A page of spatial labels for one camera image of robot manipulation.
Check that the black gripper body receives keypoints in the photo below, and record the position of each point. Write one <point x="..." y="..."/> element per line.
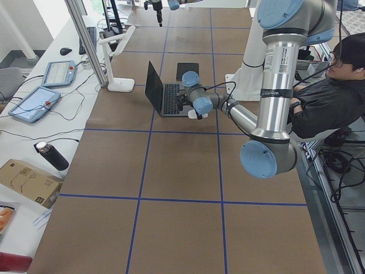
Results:
<point x="156" y="8"/>
<point x="181" y="100"/>

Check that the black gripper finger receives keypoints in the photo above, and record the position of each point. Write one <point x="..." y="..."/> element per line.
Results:
<point x="159" y="18"/>

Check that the white computer mouse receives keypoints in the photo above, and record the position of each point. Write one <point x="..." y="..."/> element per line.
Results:
<point x="193" y="114"/>

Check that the grey laptop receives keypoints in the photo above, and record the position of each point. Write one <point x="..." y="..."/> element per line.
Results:
<point x="166" y="98"/>

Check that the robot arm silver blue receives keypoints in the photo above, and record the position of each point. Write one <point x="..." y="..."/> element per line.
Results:
<point x="287" y="26"/>
<point x="172" y="4"/>

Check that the black computer mouse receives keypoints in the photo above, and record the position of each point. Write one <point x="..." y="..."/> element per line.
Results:
<point x="64" y="51"/>

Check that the blue teach pendant far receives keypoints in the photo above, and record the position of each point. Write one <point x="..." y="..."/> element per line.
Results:
<point x="59" y="74"/>

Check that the blue teach pendant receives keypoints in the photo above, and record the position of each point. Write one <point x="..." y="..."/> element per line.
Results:
<point x="59" y="74"/>
<point x="35" y="105"/>

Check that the person in black jacket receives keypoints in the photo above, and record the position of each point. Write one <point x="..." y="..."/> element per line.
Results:
<point x="338" y="100"/>

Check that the black water bottle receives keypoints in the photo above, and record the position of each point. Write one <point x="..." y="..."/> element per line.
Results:
<point x="52" y="155"/>

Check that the blue teach pendant near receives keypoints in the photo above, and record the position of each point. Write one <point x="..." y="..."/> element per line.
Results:
<point x="35" y="105"/>

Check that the cardboard box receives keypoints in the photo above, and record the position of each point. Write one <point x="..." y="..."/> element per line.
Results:
<point x="31" y="182"/>

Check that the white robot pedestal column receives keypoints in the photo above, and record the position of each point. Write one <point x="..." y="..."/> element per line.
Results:
<point x="245" y="84"/>

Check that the aluminium frame post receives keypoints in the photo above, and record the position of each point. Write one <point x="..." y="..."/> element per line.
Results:
<point x="81" y="29"/>

